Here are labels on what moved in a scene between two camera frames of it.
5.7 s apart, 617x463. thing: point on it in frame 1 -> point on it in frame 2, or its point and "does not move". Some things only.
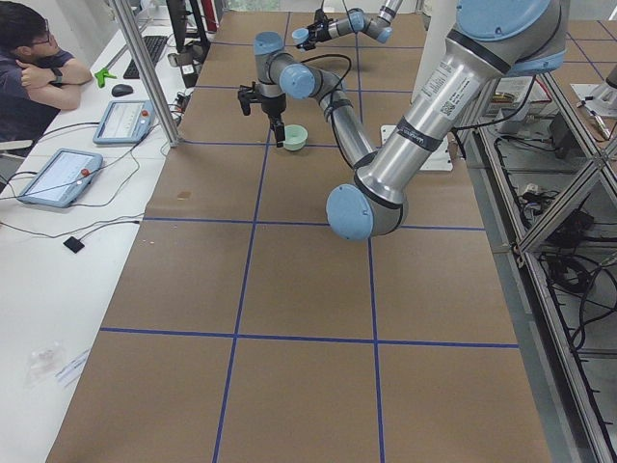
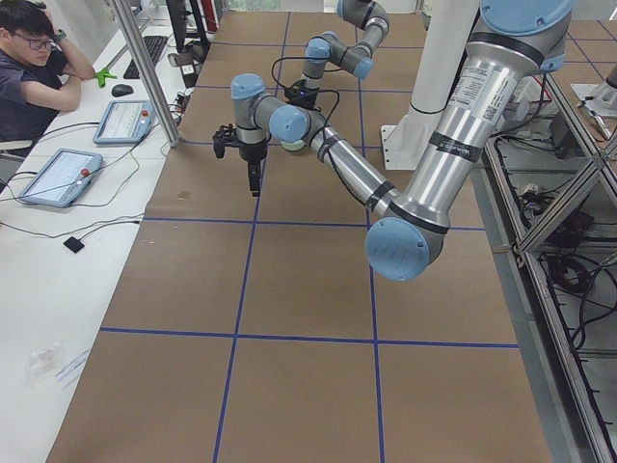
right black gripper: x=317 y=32 -> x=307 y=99
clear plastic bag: x=43 y=363 does not move
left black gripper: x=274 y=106 -> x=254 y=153
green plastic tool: x=101 y=76 does not move
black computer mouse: x=121 y=90 does not move
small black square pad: x=73 y=244 does not move
